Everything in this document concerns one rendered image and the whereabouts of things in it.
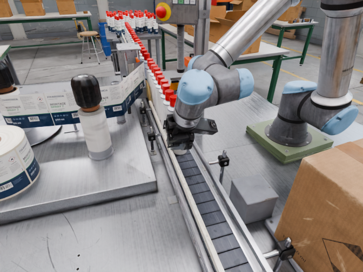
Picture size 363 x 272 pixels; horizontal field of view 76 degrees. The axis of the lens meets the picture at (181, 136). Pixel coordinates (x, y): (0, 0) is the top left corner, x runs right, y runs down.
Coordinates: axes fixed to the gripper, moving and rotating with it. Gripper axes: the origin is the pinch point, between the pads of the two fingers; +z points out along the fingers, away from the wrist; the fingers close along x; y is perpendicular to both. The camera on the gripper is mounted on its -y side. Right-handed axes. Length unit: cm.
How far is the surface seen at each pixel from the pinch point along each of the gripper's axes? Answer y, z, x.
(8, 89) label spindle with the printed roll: 58, 5, -37
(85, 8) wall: 69, 402, -652
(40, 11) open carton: 146, 277, -467
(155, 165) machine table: 9.5, 11.3, 1.4
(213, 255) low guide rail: 4.5, -17.5, 34.4
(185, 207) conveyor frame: 5.6, -5.8, 21.4
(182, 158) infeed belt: 0.3, 4.6, 2.9
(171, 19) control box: -3.6, -18.5, -41.7
